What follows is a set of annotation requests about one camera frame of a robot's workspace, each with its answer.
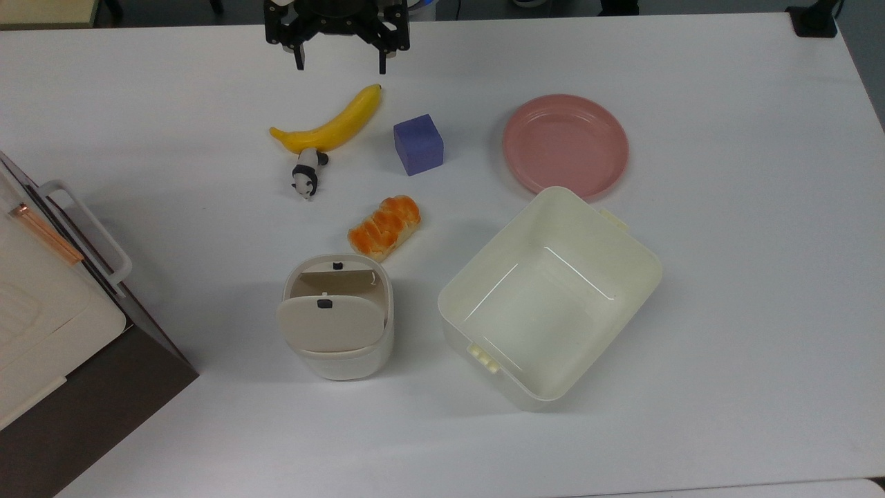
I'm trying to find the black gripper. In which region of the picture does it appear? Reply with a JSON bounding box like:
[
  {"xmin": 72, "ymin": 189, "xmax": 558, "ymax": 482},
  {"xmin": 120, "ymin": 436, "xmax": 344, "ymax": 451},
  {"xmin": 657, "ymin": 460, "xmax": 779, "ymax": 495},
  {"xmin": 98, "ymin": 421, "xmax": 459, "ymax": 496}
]
[{"xmin": 265, "ymin": 0, "xmax": 411, "ymax": 75}]

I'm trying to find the cream trash can swing lid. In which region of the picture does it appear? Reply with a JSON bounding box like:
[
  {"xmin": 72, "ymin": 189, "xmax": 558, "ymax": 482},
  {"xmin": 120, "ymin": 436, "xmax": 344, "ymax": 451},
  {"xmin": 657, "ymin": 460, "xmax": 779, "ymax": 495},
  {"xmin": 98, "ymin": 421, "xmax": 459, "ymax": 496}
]
[{"xmin": 275, "ymin": 294, "xmax": 388, "ymax": 353}]

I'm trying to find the cream trash can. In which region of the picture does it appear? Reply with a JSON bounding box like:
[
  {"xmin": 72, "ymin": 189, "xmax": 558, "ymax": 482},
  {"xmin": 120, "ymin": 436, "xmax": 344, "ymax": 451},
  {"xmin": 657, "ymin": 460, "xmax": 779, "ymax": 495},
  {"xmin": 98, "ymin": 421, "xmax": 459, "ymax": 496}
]
[{"xmin": 275, "ymin": 253, "xmax": 395, "ymax": 381}]

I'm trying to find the yellow banana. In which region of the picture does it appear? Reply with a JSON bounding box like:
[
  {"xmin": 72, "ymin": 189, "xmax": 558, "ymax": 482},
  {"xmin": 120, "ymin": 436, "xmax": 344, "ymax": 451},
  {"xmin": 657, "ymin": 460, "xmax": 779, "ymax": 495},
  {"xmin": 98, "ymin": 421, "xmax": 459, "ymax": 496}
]
[{"xmin": 269, "ymin": 84, "xmax": 383, "ymax": 155}]

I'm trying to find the purple cube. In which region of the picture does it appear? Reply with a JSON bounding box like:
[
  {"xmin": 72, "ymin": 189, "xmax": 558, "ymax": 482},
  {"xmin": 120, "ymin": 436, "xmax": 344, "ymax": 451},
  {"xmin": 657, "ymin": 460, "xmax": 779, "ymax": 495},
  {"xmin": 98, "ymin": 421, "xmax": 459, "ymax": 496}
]
[{"xmin": 393, "ymin": 114, "xmax": 445, "ymax": 176}]

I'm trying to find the black and white panda toy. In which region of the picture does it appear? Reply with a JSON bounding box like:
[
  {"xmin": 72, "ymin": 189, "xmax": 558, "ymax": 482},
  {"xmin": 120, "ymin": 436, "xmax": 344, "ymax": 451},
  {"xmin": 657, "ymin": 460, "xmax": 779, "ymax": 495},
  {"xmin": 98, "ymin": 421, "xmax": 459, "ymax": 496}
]
[{"xmin": 290, "ymin": 147, "xmax": 330, "ymax": 201}]

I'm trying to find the orange glazed bread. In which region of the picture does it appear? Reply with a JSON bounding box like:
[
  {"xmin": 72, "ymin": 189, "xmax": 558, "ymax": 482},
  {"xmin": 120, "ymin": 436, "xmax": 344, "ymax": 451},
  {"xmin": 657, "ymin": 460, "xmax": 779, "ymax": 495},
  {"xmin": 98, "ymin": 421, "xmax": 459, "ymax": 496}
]
[{"xmin": 347, "ymin": 195, "xmax": 422, "ymax": 262}]

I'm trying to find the pink plate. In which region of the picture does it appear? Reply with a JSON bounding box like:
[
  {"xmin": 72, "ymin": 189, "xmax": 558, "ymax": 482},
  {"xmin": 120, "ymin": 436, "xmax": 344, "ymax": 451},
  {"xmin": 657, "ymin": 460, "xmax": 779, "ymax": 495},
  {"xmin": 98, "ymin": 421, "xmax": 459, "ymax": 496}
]
[{"xmin": 503, "ymin": 94, "xmax": 630, "ymax": 201}]

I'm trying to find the cream plastic storage bin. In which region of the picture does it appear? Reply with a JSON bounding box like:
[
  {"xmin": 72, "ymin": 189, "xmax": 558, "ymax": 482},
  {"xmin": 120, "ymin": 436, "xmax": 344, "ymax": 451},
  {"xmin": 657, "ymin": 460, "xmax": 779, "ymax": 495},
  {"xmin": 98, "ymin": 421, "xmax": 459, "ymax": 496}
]
[{"xmin": 437, "ymin": 185, "xmax": 663, "ymax": 412}]

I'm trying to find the brown appliance with white door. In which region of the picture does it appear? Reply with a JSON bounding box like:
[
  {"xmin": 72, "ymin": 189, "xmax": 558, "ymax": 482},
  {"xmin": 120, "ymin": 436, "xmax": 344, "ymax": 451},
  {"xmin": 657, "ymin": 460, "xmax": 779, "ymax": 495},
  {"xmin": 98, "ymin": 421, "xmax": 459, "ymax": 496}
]
[{"xmin": 0, "ymin": 151, "xmax": 200, "ymax": 498}]

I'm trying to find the white appliance door handle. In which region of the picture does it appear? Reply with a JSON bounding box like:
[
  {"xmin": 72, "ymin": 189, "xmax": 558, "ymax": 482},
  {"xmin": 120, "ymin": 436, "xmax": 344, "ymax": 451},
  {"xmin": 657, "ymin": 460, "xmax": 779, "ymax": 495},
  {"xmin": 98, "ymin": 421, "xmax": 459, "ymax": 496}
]
[{"xmin": 38, "ymin": 180, "xmax": 133, "ymax": 288}]

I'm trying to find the black clamp mount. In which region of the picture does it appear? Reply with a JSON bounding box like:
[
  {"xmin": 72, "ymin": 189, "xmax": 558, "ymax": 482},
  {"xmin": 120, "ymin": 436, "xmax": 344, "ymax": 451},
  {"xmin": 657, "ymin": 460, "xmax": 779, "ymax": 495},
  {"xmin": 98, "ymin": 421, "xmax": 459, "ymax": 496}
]
[{"xmin": 787, "ymin": 4, "xmax": 839, "ymax": 38}]

